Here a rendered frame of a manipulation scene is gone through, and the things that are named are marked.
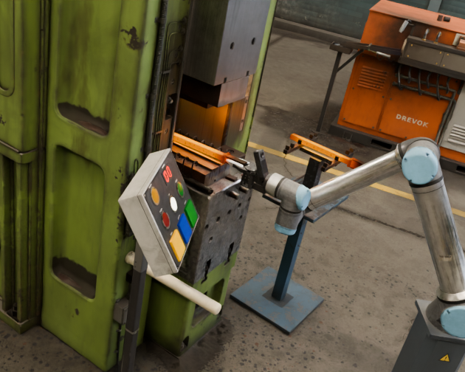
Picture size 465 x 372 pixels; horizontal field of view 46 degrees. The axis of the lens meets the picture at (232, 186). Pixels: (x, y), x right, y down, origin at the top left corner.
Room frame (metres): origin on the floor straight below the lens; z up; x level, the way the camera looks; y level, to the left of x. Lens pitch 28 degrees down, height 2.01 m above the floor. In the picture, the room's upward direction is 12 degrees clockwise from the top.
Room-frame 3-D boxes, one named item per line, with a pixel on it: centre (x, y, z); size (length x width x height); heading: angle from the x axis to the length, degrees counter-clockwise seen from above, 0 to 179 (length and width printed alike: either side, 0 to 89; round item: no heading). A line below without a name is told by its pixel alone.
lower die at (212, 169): (2.15, 0.26, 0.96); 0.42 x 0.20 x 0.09; 62
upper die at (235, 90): (2.15, 0.26, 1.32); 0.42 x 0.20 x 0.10; 62
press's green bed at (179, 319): (2.20, 0.24, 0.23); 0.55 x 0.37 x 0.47; 62
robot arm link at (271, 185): (1.96, -0.17, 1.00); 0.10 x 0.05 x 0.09; 152
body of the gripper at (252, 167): (2.00, -0.09, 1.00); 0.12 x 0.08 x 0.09; 62
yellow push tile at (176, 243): (1.41, 0.13, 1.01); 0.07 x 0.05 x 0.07; 177
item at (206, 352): (2.03, 0.03, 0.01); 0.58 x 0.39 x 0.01; 152
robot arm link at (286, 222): (1.93, -0.25, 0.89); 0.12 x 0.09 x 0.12; 162
